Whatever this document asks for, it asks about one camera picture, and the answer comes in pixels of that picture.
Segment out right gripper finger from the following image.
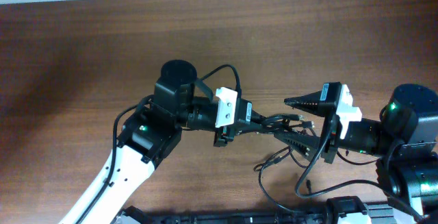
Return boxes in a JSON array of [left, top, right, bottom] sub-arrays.
[[274, 131, 320, 159], [284, 92, 325, 116]]

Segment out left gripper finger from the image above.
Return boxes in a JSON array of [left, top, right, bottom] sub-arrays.
[[250, 110, 270, 125], [235, 123, 277, 136]]

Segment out black usb cables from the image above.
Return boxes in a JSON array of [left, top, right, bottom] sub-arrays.
[[253, 113, 318, 214]]

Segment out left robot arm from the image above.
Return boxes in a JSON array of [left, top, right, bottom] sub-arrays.
[[62, 60, 274, 223]]

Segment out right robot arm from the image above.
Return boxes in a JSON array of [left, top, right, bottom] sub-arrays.
[[274, 82, 437, 223]]

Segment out right camera black cable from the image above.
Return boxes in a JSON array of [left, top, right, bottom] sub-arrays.
[[294, 114, 425, 221]]

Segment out camera black cable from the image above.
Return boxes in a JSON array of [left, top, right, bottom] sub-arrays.
[[73, 64, 242, 224], [294, 114, 425, 221]]

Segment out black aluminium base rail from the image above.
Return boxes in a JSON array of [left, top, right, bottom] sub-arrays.
[[112, 197, 396, 224]]

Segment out left camera black cable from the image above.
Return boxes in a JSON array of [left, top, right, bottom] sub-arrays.
[[73, 64, 242, 224]]

